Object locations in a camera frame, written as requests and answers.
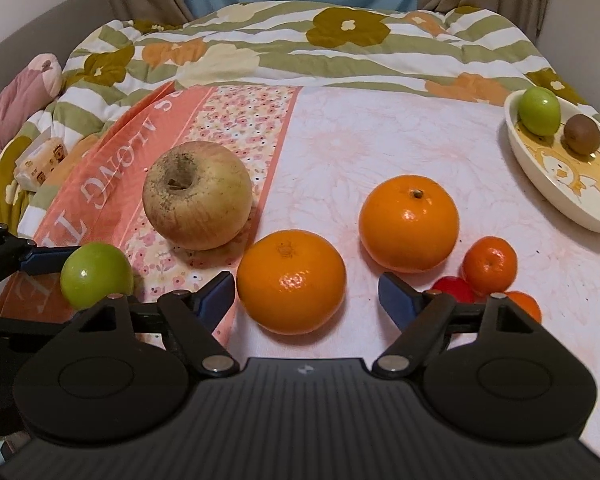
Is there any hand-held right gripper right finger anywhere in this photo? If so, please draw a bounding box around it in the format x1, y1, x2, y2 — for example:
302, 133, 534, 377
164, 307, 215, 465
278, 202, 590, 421
372, 271, 535, 377

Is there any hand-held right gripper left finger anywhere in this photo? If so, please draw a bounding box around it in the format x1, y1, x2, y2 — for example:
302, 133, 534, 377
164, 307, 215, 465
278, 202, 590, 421
77, 271, 241, 377

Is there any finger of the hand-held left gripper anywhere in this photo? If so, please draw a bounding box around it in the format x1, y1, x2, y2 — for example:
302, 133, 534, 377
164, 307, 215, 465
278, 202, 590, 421
0, 307, 81, 342
0, 223, 81, 303

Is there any small green apple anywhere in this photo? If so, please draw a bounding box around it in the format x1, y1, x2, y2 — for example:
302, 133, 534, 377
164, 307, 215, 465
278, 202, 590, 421
60, 242, 135, 310
518, 86, 561, 137

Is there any small red fruit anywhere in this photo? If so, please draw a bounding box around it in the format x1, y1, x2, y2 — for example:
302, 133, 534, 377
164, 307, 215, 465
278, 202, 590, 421
431, 276, 477, 305

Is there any large orange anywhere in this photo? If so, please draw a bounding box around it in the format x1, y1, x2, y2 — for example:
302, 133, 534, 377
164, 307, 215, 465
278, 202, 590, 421
358, 175, 460, 274
236, 230, 347, 336

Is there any small tangerine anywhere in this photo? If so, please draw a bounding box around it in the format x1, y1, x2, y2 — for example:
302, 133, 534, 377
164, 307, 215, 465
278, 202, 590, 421
462, 236, 518, 296
505, 291, 542, 325

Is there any large yellowish apple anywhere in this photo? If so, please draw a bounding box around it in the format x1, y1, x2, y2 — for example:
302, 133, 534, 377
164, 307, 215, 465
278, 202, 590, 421
142, 141, 254, 252

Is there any cream bowl with cartoon print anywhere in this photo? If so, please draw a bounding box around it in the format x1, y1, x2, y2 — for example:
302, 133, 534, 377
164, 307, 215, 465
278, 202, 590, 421
503, 87, 600, 235

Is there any tissue pack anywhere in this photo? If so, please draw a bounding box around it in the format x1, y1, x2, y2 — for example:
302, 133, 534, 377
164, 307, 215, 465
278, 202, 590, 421
14, 137, 68, 192

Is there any pink plush toy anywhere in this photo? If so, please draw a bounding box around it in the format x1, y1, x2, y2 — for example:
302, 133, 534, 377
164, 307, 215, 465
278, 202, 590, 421
0, 54, 63, 161

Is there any pink floral tablecloth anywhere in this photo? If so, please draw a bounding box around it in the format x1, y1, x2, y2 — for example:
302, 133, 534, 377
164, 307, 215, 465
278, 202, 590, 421
0, 84, 600, 456

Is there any grey bed headboard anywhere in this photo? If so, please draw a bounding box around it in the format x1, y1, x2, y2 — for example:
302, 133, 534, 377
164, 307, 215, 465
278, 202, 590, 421
0, 0, 112, 111

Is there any brown kiwi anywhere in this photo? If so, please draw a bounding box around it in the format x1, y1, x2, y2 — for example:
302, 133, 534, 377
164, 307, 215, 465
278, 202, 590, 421
563, 114, 600, 156

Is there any green striped floral quilt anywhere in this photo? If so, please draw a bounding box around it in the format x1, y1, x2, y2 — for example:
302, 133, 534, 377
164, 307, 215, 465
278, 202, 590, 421
0, 0, 600, 241

